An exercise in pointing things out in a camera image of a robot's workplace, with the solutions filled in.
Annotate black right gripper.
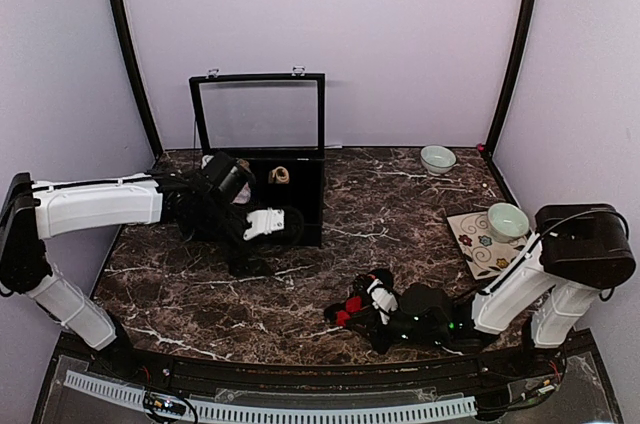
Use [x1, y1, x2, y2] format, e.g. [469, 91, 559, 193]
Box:
[348, 308, 449, 356]

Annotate striped beige maroon sock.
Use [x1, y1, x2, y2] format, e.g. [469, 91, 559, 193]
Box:
[268, 166, 290, 185]

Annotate black argyle orange red sock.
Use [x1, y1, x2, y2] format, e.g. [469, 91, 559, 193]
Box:
[323, 268, 397, 327]

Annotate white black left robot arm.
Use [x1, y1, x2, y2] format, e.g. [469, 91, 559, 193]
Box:
[1, 152, 304, 380]

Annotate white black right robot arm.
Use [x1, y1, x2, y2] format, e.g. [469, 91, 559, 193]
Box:
[336, 204, 636, 378]

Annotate pink white rolled sock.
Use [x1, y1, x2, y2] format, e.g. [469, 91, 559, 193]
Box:
[233, 184, 252, 205]

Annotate multicolour rolled sock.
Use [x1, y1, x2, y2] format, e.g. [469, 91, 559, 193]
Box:
[201, 155, 214, 169]

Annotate square floral plate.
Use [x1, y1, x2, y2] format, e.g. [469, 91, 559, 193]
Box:
[446, 210, 528, 281]

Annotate black box with glass lid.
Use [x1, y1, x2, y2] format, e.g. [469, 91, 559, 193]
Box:
[189, 70, 326, 247]

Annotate pale green bowl on plate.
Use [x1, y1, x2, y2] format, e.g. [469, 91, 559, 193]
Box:
[487, 203, 529, 243]

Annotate small circuit board right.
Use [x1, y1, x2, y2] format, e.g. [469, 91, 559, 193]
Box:
[522, 379, 560, 400]

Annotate small circuit board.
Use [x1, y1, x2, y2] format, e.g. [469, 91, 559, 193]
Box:
[522, 379, 560, 400]
[142, 393, 188, 419]

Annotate pale green bowl at back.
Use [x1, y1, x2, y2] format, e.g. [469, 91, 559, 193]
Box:
[420, 145, 457, 176]

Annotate small circuit board left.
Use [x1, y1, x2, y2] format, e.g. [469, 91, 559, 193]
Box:
[142, 393, 188, 419]

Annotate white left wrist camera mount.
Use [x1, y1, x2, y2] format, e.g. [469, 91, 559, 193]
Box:
[243, 208, 285, 241]

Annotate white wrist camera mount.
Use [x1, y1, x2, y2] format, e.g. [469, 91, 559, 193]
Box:
[366, 278, 398, 325]
[243, 208, 285, 241]

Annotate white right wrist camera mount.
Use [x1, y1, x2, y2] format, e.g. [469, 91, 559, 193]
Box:
[366, 278, 398, 325]

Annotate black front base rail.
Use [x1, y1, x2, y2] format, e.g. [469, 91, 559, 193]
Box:
[59, 333, 566, 395]

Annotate white slotted cable duct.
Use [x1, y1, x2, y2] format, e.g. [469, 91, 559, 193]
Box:
[62, 369, 478, 424]

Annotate black left frame post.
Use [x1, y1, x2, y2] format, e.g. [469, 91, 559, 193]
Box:
[109, 0, 164, 158]

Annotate black frame post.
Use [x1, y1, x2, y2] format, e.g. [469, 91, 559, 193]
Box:
[484, 0, 535, 159]
[109, 0, 164, 158]

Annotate black right frame post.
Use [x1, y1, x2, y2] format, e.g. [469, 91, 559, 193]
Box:
[484, 0, 535, 159]

